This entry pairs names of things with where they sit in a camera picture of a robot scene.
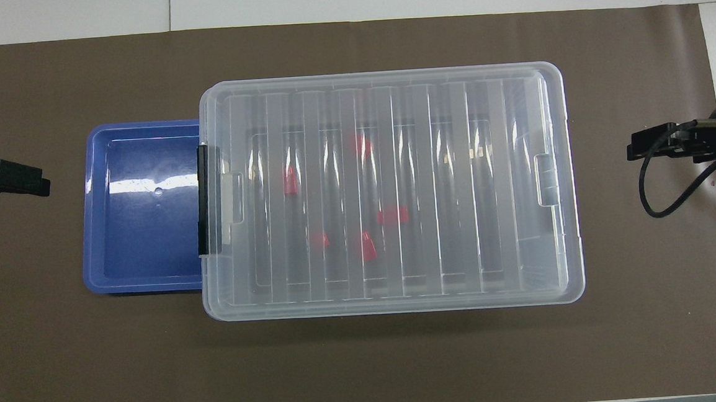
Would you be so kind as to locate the brown paper table mat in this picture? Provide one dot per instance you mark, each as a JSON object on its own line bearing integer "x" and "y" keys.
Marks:
{"x": 94, "y": 366}

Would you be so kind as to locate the clear plastic storage box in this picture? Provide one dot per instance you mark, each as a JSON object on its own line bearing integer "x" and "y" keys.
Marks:
{"x": 206, "y": 285}

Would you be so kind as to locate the blue plastic tray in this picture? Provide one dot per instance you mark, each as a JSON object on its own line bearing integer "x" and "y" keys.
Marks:
{"x": 143, "y": 239}

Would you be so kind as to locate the red toy block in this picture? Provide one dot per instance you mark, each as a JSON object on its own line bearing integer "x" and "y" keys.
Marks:
{"x": 359, "y": 146}
{"x": 392, "y": 215}
{"x": 319, "y": 240}
{"x": 367, "y": 247}
{"x": 291, "y": 181}

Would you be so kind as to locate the clear ribbed plastic lid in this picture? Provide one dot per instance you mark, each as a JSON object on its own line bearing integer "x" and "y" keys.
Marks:
{"x": 455, "y": 158}

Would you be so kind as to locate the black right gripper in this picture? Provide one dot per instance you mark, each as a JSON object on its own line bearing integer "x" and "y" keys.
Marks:
{"x": 702, "y": 132}

